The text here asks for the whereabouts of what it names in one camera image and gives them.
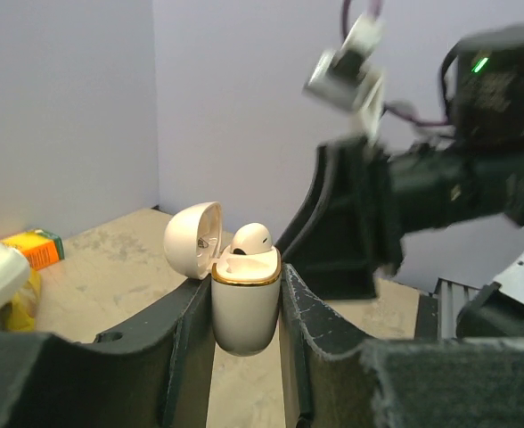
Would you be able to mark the beige earbud case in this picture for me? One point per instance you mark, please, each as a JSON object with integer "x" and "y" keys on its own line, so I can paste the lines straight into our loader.
{"x": 245, "y": 289}

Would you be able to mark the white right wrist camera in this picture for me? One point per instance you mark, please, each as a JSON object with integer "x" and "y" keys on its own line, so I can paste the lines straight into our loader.
{"x": 346, "y": 79}

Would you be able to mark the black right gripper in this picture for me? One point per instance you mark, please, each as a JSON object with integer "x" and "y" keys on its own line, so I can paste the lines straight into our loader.
{"x": 362, "y": 198}

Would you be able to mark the white stem earbud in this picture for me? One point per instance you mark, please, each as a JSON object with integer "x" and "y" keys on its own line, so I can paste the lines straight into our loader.
{"x": 253, "y": 238}

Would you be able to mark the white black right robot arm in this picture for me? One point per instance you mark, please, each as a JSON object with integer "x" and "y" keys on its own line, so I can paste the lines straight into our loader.
{"x": 486, "y": 110}

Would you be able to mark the yellow Lays chip bag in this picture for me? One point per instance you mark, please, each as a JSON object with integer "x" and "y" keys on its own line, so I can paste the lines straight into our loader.
{"x": 19, "y": 314}

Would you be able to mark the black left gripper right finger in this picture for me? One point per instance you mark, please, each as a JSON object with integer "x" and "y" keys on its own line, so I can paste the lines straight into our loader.
{"x": 336, "y": 375}

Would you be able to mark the aluminium frame rail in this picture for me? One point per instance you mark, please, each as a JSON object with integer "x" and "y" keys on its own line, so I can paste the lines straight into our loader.
{"x": 438, "y": 311}

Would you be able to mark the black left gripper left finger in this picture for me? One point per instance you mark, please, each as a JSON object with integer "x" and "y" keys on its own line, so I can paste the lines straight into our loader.
{"x": 151, "y": 370}

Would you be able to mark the orange juice carton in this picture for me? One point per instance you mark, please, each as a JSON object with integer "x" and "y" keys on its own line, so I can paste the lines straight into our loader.
{"x": 41, "y": 247}

